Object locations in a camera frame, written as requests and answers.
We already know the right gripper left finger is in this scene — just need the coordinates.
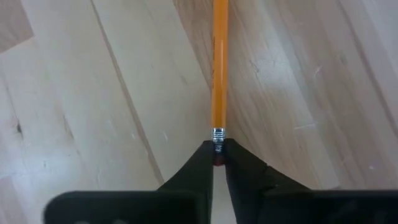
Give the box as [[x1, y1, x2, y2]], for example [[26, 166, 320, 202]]
[[43, 139, 215, 224]]

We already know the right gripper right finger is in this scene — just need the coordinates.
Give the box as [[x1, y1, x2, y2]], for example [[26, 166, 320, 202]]
[[223, 138, 398, 224]]

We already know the orange pencil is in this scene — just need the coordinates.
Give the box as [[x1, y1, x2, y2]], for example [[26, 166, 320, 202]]
[[210, 0, 229, 167]]

